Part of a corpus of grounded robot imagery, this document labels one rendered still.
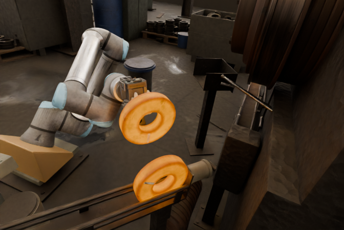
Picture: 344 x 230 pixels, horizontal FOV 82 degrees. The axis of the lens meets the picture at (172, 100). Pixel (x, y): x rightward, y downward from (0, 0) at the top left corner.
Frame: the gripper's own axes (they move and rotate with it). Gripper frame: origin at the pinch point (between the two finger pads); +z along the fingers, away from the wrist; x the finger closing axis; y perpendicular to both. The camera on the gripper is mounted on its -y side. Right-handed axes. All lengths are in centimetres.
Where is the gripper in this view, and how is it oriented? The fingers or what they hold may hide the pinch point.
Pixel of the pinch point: (148, 112)
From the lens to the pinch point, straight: 54.4
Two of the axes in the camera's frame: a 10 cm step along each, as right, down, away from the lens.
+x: 8.7, -1.9, 4.5
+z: 4.8, 2.5, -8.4
